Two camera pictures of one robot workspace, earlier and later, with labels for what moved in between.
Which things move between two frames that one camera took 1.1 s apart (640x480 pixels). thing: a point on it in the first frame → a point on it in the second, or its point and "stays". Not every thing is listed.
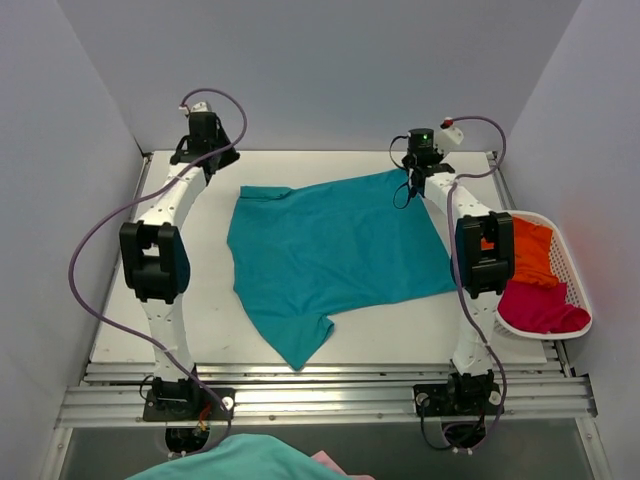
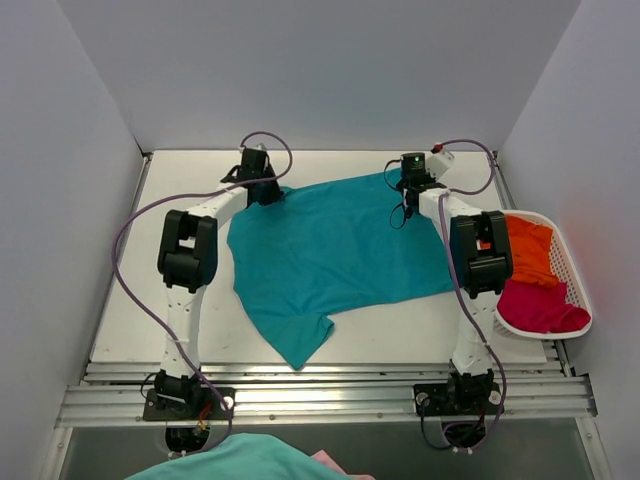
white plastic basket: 565,271 stays
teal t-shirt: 301,260 stays
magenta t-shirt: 540,308 stays
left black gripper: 226,151 → 267,191
